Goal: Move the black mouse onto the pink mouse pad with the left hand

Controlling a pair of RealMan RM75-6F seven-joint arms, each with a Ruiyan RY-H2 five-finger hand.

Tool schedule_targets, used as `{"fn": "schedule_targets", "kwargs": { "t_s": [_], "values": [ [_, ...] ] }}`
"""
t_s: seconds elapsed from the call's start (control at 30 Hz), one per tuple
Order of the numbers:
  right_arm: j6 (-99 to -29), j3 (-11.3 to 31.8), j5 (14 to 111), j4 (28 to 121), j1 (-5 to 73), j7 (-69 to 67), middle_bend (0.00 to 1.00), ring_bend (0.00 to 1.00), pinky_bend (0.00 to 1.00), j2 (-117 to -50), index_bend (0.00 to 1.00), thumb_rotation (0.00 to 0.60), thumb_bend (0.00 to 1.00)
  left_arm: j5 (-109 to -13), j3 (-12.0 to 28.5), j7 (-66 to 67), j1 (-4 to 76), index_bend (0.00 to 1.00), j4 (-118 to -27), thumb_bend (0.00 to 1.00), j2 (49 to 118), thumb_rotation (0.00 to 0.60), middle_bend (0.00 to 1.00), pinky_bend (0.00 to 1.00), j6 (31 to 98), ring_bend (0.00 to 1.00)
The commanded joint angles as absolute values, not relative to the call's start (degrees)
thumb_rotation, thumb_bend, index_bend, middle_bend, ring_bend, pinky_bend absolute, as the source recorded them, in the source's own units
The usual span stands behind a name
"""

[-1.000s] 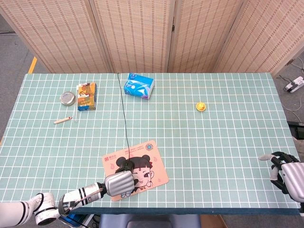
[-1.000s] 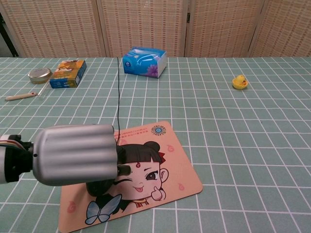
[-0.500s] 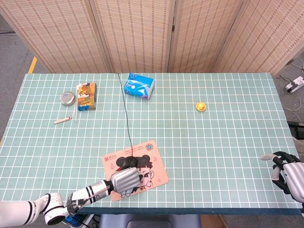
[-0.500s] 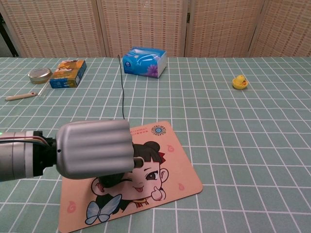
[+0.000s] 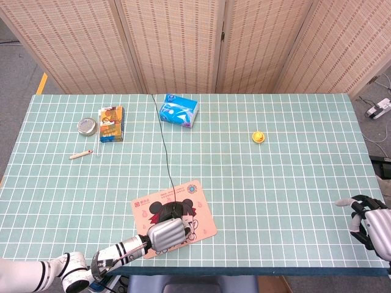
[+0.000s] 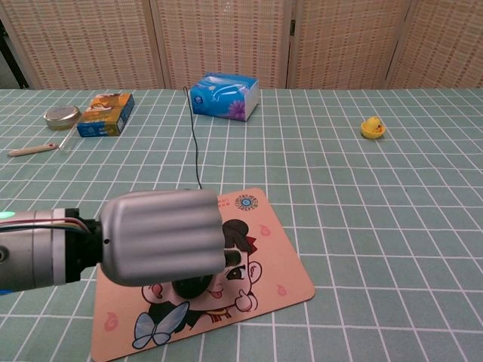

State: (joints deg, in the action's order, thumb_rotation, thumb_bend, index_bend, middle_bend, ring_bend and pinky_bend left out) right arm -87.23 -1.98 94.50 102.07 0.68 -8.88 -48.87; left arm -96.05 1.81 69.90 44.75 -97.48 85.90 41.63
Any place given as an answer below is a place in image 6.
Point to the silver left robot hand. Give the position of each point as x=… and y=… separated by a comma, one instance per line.
x=162, y=237

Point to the black computer mouse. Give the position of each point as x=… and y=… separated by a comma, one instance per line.
x=192, y=288

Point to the cartoon girl mouse pad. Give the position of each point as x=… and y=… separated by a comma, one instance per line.
x=283, y=271

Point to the orange and blue carton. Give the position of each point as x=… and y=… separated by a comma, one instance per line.
x=105, y=113

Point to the blue tissue pack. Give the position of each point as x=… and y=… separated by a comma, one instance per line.
x=219, y=98

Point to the round metal tin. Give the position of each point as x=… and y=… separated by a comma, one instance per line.
x=60, y=115

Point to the beige wooden stick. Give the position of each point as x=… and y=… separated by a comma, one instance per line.
x=26, y=151

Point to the bamboo folding screen panel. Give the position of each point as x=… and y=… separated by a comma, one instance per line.
x=347, y=41
x=222, y=37
x=83, y=41
x=445, y=41

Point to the green grid tablecloth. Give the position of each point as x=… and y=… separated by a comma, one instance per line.
x=377, y=226

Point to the yellow duck toy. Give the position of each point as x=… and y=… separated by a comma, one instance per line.
x=373, y=128

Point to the black screen hinge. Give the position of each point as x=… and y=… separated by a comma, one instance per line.
x=292, y=28

